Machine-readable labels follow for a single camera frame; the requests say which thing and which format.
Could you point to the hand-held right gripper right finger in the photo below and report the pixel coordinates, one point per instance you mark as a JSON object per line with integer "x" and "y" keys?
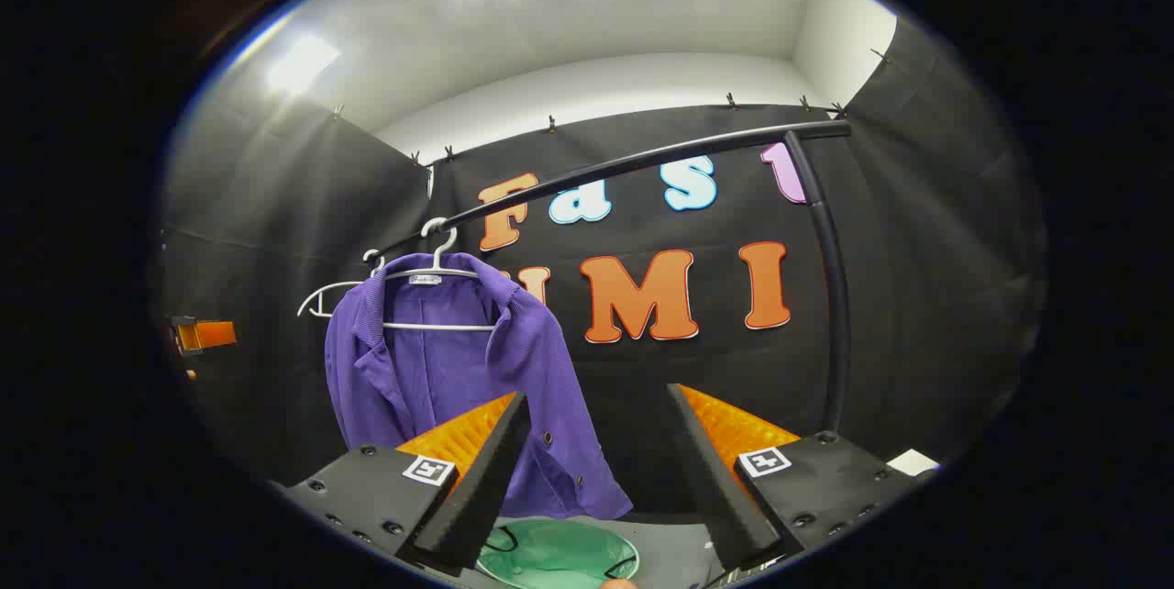
{"x": 725, "y": 488}

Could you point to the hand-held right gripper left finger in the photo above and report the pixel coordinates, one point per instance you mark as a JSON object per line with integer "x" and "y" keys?
{"x": 477, "y": 488}

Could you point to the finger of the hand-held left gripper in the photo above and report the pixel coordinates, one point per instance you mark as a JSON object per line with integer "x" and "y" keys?
{"x": 215, "y": 334}

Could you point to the green laundry hamper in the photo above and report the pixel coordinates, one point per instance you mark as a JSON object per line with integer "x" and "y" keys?
{"x": 559, "y": 557}

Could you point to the white clothes hanger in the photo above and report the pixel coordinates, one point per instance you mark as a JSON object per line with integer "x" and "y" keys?
{"x": 431, "y": 327}
{"x": 341, "y": 284}

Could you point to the black clothes rack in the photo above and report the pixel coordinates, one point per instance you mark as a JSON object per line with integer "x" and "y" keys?
{"x": 833, "y": 295}

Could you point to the ceiling light panel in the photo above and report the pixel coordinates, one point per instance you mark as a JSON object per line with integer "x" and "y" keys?
{"x": 303, "y": 64}

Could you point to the row of backdrop clips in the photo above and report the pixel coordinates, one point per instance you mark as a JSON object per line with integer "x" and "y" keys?
{"x": 731, "y": 100}

